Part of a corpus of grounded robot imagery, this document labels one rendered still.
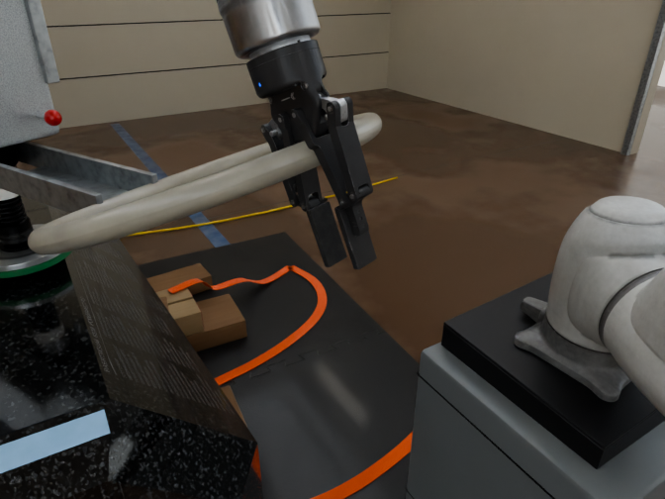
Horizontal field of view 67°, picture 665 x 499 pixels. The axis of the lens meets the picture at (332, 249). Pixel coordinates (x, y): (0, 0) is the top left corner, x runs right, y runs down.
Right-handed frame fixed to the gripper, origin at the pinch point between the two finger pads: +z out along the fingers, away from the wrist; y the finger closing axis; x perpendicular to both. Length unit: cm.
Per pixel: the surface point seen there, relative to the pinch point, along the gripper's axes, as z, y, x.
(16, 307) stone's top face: 5, 78, 26
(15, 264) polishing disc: -3, 83, 22
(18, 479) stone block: 22, 42, 38
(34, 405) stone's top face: 15, 48, 32
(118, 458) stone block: 27, 39, 26
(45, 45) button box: -42, 71, 1
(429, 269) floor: 87, 142, -158
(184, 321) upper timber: 49, 155, -28
